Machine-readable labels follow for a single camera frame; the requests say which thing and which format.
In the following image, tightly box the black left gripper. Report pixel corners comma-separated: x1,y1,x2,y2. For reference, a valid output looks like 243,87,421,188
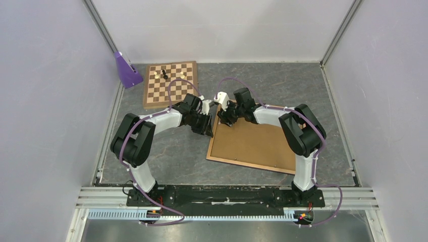
188,111,213,138

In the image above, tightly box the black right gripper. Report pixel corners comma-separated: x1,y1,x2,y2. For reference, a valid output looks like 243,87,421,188
218,99,245,127

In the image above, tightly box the wooden picture frame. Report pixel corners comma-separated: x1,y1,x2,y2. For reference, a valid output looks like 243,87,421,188
205,103,308,175

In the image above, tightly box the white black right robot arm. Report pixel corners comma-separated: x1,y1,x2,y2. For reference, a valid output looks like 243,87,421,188
213,88,327,206

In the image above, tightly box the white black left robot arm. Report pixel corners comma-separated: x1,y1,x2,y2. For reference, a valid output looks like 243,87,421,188
110,94,213,206

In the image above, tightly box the black chess piece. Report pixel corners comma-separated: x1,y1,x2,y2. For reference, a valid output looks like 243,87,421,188
162,70,169,80

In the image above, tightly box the wooden chessboard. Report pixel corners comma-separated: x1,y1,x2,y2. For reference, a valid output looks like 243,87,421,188
142,60,198,109

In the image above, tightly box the purple wedge stand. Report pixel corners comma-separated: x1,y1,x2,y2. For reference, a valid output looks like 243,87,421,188
114,51,143,89

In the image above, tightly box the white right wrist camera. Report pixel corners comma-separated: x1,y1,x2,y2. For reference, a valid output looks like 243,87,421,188
213,92,230,111

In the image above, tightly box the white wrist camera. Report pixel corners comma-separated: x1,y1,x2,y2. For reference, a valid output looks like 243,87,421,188
213,92,230,111
199,95,213,115

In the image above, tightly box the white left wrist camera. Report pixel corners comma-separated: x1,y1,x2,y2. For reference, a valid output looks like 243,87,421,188
199,95,213,115

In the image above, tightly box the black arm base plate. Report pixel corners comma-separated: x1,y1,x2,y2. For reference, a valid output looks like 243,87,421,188
146,185,326,209

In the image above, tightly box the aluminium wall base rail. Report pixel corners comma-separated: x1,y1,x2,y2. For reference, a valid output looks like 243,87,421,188
90,83,124,186

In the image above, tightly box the slotted cable duct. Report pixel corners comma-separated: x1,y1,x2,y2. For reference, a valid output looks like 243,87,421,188
87,208,315,222

